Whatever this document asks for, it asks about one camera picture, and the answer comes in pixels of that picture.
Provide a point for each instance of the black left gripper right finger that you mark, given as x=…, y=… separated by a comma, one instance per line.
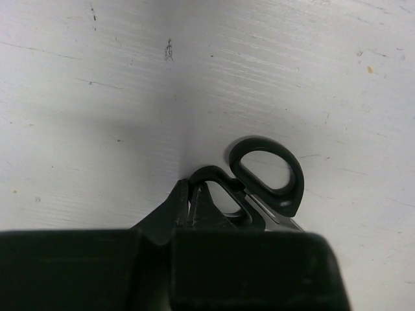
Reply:
x=231, y=269

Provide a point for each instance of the black handled scissors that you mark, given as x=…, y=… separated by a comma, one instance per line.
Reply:
x=261, y=191

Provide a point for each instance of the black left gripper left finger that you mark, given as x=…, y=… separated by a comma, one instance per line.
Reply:
x=83, y=269

